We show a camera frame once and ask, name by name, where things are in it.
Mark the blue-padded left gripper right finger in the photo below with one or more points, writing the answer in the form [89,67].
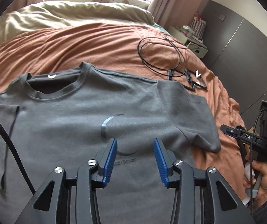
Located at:
[164,159]

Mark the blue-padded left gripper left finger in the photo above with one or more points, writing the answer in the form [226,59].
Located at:
[106,160]

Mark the person's right hand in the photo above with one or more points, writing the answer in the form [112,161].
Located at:
[261,199]

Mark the orange-brown bed sheet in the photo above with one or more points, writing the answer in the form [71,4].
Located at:
[114,47]

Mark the white bedside cabinet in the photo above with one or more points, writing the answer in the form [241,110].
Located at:
[197,47]

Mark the striped gift bag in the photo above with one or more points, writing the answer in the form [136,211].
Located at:
[197,24]

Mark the pink curtain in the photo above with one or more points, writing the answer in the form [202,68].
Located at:
[175,13]

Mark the olive beige duvet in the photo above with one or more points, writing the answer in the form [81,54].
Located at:
[59,14]

